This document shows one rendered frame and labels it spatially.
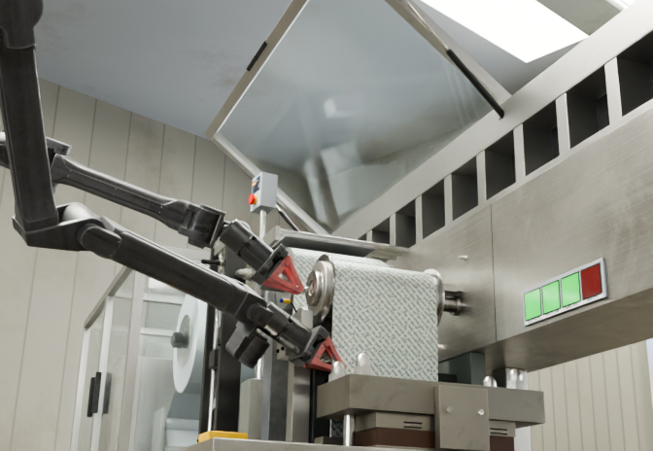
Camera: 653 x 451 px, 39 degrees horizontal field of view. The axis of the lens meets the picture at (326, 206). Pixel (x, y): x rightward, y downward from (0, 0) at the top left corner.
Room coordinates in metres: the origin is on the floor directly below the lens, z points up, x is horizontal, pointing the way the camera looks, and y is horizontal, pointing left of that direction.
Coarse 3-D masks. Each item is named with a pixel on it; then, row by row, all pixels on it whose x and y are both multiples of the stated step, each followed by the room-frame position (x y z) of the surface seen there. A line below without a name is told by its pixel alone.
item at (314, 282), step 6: (318, 270) 1.87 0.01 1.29; (312, 276) 1.87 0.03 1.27; (318, 276) 1.85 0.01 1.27; (306, 282) 1.91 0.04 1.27; (312, 282) 1.88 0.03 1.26; (318, 282) 1.85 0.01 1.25; (312, 288) 1.87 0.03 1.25; (318, 288) 1.85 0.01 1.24; (306, 294) 1.90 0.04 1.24; (312, 294) 1.87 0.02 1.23; (318, 294) 1.85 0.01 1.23; (306, 300) 1.90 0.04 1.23; (312, 300) 1.87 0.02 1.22; (318, 300) 1.87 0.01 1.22
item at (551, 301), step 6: (546, 288) 1.68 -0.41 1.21; (552, 288) 1.66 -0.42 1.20; (558, 288) 1.64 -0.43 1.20; (546, 294) 1.68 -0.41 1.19; (552, 294) 1.66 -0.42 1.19; (558, 294) 1.64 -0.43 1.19; (546, 300) 1.68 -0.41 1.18; (552, 300) 1.66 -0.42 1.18; (558, 300) 1.64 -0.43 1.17; (546, 306) 1.68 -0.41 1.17; (552, 306) 1.66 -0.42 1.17; (558, 306) 1.65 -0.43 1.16; (546, 312) 1.68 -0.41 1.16
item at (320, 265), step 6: (318, 264) 1.87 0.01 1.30; (324, 264) 1.85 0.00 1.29; (312, 270) 1.91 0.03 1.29; (324, 270) 1.84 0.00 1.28; (324, 276) 1.84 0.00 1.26; (324, 282) 1.84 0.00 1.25; (324, 288) 1.84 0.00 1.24; (324, 294) 1.84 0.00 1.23; (438, 294) 1.92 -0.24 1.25; (324, 300) 1.84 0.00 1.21; (438, 300) 1.92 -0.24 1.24; (312, 306) 1.90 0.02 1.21; (318, 306) 1.87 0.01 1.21; (324, 306) 1.85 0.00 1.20; (318, 312) 1.87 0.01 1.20; (330, 312) 1.87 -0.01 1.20
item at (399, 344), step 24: (336, 312) 1.83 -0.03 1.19; (360, 312) 1.85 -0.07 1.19; (384, 312) 1.87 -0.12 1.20; (408, 312) 1.89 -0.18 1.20; (336, 336) 1.83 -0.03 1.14; (360, 336) 1.85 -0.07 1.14; (384, 336) 1.87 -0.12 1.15; (408, 336) 1.89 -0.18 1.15; (432, 336) 1.91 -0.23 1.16; (384, 360) 1.87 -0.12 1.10; (408, 360) 1.89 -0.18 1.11; (432, 360) 1.91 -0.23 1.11
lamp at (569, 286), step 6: (570, 276) 1.61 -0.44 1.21; (576, 276) 1.59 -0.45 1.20; (564, 282) 1.63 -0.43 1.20; (570, 282) 1.61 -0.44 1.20; (576, 282) 1.59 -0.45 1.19; (564, 288) 1.63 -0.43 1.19; (570, 288) 1.61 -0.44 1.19; (576, 288) 1.59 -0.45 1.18; (564, 294) 1.63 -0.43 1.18; (570, 294) 1.61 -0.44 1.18; (576, 294) 1.59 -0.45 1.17; (564, 300) 1.63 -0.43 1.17; (570, 300) 1.61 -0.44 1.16; (576, 300) 1.59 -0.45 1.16
